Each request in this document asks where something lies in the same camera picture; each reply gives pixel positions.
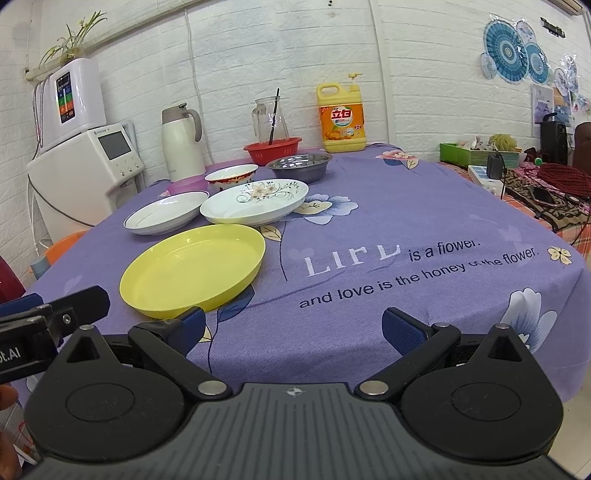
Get yellow plastic plate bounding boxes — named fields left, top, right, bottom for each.
left=119, top=225, right=266, bottom=320

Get white plate silver rim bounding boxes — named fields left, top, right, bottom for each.
left=123, top=191, right=209, bottom=236

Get purple plastic bowl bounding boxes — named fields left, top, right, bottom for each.
left=167, top=175, right=208, bottom=195

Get white floral ceramic plate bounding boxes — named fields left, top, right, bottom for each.
left=200, top=179, right=308, bottom=226

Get white bowl red pattern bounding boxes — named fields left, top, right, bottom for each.
left=205, top=163, right=259, bottom=191

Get stainless steel bowl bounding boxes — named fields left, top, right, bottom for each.
left=266, top=153, right=332, bottom=184

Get person's left hand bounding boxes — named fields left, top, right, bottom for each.
left=0, top=384, right=22, bottom=480

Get orange plastic stool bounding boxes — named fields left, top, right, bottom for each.
left=28, top=231, right=86, bottom=279

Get purple floral tablecloth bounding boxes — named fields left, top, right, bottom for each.
left=11, top=142, right=591, bottom=407

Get white water dispenser machine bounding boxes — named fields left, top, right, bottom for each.
left=27, top=124, right=144, bottom=242

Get white power strip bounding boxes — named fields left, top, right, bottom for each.
left=468, top=165, right=504, bottom=197

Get green plastic tray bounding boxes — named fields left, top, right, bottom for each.
left=439, top=143, right=522, bottom=168

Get red plastic basket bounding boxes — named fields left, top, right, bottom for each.
left=243, top=137, right=301, bottom=167

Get white water purifier unit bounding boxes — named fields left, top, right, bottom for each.
left=32, top=58, right=106, bottom=153

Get white thermos jug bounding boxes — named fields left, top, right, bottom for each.
left=161, top=103, right=205, bottom=182

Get dark red knitted cloth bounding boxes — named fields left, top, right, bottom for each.
left=538, top=163, right=591, bottom=199

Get yellow dish soap bottle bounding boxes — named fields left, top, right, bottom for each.
left=317, top=72, right=367, bottom=154

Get black speaker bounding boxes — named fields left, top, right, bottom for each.
left=540, top=112, right=568, bottom=165

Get clear glass pitcher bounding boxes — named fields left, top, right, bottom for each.
left=252, top=96, right=290, bottom=143

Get potted green plant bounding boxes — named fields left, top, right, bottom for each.
left=38, top=10, right=107, bottom=67

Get black straw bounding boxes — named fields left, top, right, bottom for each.
left=269, top=87, right=280, bottom=145

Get blue paper fan decorations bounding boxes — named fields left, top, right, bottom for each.
left=480, top=17, right=579, bottom=96

